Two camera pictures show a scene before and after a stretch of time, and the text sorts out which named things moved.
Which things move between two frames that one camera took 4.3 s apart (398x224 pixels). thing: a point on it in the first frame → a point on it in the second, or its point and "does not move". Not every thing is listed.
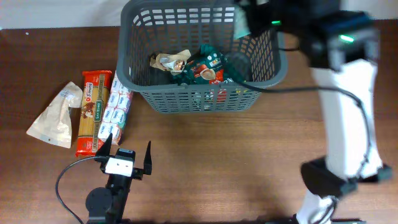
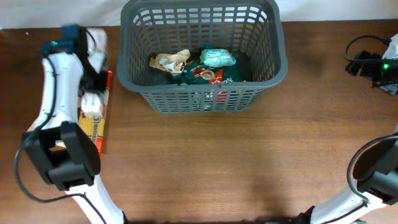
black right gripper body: (274, 15) → (384, 74)
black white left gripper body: (135, 173) → (94, 79)
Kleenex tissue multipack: (115, 112) → (91, 102)
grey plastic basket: (149, 27) does not move
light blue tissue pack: (241, 27) → (217, 57)
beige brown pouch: (174, 63) does not move
